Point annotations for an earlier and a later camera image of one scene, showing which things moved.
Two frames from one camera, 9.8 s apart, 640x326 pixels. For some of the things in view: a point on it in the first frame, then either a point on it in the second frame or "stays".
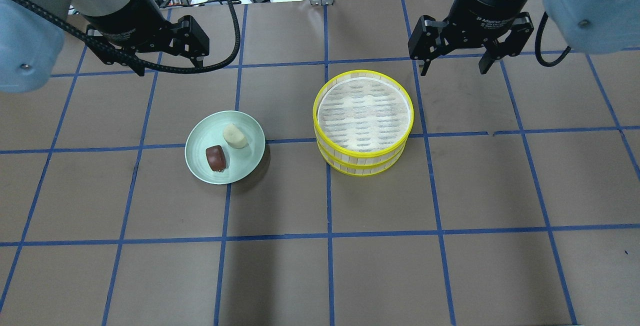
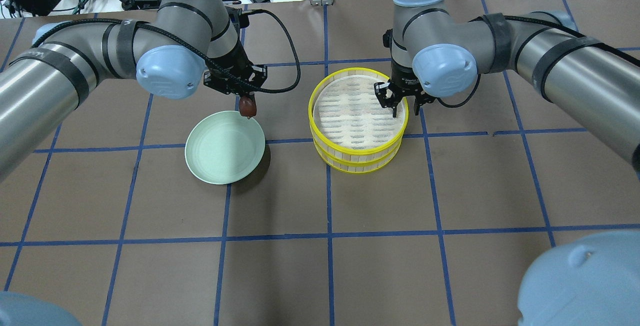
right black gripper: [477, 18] to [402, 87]
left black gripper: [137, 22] to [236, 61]
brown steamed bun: [216, 158] to [247, 106]
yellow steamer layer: [363, 113] stays
